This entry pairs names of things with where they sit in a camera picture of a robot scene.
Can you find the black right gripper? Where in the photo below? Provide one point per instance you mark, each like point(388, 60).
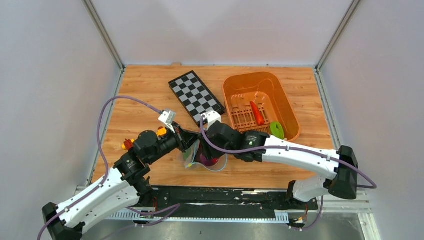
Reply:
point(208, 150)

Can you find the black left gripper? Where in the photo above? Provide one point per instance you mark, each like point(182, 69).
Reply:
point(184, 138)

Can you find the purple toy onion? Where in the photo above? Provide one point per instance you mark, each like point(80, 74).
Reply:
point(208, 162)

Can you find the clear zip top bag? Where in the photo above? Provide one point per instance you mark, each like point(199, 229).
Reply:
point(221, 165)

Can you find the green toy pepper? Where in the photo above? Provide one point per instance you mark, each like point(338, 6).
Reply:
point(189, 154)

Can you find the orange plastic basket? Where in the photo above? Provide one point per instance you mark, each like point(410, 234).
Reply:
point(267, 92)

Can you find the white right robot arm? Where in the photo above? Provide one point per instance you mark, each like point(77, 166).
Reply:
point(336, 170)

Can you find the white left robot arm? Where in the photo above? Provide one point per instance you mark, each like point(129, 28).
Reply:
point(124, 185)

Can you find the yellow toy brick car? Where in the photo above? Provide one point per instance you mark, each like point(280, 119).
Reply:
point(161, 132)

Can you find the black white chessboard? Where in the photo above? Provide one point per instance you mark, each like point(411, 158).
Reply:
point(195, 96)

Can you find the red green toy brick car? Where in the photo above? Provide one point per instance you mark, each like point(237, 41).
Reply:
point(128, 144)

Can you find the orange red toy carrot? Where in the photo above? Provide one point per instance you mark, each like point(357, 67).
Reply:
point(257, 114)

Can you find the green toy avocado half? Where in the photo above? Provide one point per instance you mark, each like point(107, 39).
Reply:
point(277, 130)

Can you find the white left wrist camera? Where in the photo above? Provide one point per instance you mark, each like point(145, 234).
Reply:
point(167, 118)

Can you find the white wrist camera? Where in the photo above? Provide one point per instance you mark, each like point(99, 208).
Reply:
point(209, 118)
point(167, 118)

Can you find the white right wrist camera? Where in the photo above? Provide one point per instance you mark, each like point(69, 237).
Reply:
point(209, 118)

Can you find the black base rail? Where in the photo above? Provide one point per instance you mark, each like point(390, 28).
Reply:
point(223, 203)

